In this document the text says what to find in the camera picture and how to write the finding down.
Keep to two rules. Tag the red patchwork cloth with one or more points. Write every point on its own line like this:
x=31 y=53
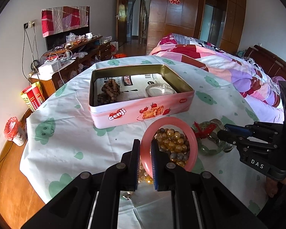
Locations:
x=62 y=20

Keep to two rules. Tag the wooden television cabinet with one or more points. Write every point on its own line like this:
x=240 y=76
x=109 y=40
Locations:
x=104 y=50

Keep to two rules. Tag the orange plastic bag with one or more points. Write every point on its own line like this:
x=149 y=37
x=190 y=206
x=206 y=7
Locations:
x=120 y=55

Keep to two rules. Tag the wall power outlet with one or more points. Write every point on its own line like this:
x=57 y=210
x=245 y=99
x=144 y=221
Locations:
x=29 y=24

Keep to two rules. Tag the pink patchwork quilt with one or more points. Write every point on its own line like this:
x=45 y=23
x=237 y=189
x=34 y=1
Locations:
x=228 y=69

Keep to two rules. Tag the wooden wardrobe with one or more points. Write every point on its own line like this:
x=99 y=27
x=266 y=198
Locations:
x=178 y=21

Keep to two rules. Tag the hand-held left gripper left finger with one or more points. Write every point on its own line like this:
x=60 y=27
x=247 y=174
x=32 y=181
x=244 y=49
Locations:
x=135 y=162

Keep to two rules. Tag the person's right hand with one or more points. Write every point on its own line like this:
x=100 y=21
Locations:
x=272 y=187

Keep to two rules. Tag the pink tin box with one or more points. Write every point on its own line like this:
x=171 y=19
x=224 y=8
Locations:
x=124 y=116

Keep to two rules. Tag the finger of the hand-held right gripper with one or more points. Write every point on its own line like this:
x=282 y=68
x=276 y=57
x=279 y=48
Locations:
x=225 y=136
x=237 y=129

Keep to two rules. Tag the silver bangle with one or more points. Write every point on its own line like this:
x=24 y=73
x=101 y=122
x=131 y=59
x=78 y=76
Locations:
x=149 y=93

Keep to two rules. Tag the white and red gift bag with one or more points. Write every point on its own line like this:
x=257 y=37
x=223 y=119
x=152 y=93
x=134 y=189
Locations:
x=114 y=47

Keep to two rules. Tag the wooden headboard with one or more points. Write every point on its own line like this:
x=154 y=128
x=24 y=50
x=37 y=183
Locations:
x=267 y=59

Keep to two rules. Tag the wooden door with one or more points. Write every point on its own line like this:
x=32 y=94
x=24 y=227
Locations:
x=121 y=21

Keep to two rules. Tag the pink bangle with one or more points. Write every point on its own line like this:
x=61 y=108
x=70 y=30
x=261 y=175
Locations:
x=171 y=120

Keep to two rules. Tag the white mug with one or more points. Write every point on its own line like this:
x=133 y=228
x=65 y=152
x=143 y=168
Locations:
x=89 y=36

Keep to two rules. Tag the red and yellow bag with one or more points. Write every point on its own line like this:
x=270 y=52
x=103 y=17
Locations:
x=33 y=97

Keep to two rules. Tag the white cardboard box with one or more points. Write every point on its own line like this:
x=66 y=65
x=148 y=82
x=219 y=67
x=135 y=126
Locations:
x=48 y=68

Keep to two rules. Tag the bin with red plastic bag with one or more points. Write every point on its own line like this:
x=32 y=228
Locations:
x=13 y=128

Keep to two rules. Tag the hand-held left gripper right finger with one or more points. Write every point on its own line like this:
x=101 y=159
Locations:
x=155 y=164

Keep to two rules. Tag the white tablecloth, green clouds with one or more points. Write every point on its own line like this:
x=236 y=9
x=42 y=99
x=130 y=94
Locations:
x=69 y=133

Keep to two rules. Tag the black television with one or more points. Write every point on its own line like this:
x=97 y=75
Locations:
x=59 y=39

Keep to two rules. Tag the clear plastic bag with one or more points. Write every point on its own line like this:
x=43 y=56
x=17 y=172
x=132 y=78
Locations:
x=71 y=38

